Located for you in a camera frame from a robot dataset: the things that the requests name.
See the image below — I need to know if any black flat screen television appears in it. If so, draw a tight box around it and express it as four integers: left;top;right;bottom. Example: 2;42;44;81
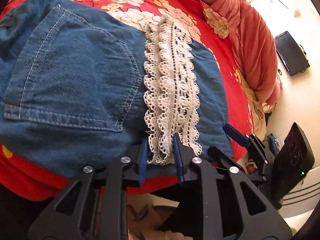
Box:
274;31;310;76

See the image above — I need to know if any salmon pink rolled duvet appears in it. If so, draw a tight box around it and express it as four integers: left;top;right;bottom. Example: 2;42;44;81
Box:
201;0;280;105

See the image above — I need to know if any red floral bed blanket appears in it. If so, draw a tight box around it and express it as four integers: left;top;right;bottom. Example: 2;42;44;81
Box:
1;0;252;202

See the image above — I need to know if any blue denim pants lace trim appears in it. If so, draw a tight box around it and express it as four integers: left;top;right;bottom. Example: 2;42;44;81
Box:
0;0;234;179

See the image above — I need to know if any beige bed sheet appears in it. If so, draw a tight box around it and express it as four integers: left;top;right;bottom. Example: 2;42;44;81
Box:
239;73;267;141

